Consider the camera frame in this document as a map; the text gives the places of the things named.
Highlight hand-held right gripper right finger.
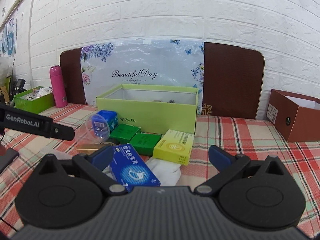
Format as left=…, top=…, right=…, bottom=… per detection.
left=194, top=144, right=288, bottom=195

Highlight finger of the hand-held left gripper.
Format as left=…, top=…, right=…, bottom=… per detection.
left=48, top=122, right=75, bottom=141

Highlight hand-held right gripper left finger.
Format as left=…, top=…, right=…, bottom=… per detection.
left=33, top=145, right=128, bottom=195

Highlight gold box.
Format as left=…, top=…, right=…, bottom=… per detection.
left=76, top=142, right=118, bottom=152

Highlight blue medicine box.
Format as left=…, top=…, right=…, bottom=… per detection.
left=107, top=144, right=161, bottom=193

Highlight white and pink items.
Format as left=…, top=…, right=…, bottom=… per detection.
left=145, top=156, right=182, bottom=187

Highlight lime green box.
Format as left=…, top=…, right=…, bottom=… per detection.
left=96, top=84, right=199, bottom=134

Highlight green storage box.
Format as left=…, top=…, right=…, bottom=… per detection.
left=14, top=86, right=56, bottom=114

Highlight small green box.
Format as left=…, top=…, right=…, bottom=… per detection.
left=129, top=132, right=163, bottom=157
left=109, top=125, right=141, bottom=145

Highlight plaid bed sheet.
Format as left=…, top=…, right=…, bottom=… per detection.
left=0, top=102, right=320, bottom=238

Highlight black flat object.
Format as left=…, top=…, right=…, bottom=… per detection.
left=0, top=147, right=20, bottom=173

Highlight small blue box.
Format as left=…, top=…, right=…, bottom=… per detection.
left=96, top=110, right=119, bottom=131

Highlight pink thermos bottle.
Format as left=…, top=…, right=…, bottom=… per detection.
left=49, top=65, right=69, bottom=108

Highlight yellow flat box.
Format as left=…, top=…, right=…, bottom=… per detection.
left=153, top=129, right=195, bottom=166

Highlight brown headboard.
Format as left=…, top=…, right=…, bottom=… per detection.
left=59, top=42, right=265, bottom=120

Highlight brown shoe box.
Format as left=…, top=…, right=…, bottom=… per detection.
left=266, top=89, right=320, bottom=143

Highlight floral plastic bag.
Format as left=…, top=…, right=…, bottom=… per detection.
left=80, top=39, right=206, bottom=116

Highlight wall poster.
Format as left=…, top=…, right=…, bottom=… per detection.
left=0, top=17, right=18, bottom=58

